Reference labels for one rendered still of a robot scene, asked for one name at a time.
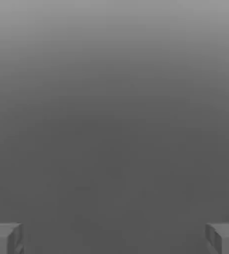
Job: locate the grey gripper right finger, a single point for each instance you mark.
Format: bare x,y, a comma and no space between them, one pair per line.
225,238

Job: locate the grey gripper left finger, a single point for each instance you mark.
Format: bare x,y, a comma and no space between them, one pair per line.
3,238

